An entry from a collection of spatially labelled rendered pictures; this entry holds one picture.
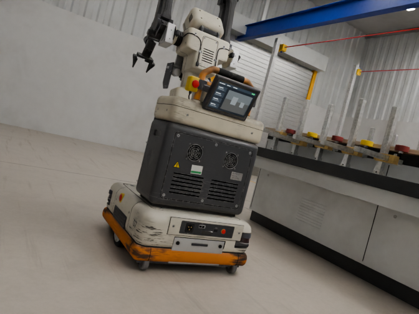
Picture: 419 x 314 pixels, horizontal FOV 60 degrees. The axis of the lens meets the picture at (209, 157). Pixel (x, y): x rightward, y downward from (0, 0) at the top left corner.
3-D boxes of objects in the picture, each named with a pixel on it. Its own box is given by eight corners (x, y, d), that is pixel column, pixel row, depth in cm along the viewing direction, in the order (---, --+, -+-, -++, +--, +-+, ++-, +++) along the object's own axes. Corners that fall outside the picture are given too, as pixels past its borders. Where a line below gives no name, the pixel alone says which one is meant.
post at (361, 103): (344, 168, 240) (363, 98, 238) (340, 167, 243) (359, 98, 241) (348, 169, 242) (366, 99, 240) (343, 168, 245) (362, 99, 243)
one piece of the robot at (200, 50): (221, 144, 211) (239, 44, 215) (162, 129, 192) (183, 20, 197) (200, 145, 233) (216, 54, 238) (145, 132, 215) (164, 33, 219)
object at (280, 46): (252, 145, 329) (280, 37, 324) (246, 144, 336) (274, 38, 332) (262, 147, 334) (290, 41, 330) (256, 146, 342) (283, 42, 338)
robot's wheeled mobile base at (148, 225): (247, 270, 189) (259, 225, 188) (131, 265, 158) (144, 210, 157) (191, 228, 248) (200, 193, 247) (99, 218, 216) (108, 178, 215)
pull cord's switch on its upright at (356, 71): (332, 166, 385) (359, 64, 380) (325, 164, 393) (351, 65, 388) (337, 167, 389) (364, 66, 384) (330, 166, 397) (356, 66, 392)
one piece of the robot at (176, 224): (240, 242, 184) (245, 225, 184) (167, 235, 164) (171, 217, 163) (238, 240, 186) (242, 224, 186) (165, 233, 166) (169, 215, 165)
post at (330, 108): (315, 168, 262) (332, 103, 260) (311, 167, 265) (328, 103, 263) (318, 169, 264) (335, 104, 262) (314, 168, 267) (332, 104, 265)
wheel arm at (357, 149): (357, 152, 200) (359, 145, 200) (352, 152, 203) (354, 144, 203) (401, 166, 223) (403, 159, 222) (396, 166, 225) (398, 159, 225)
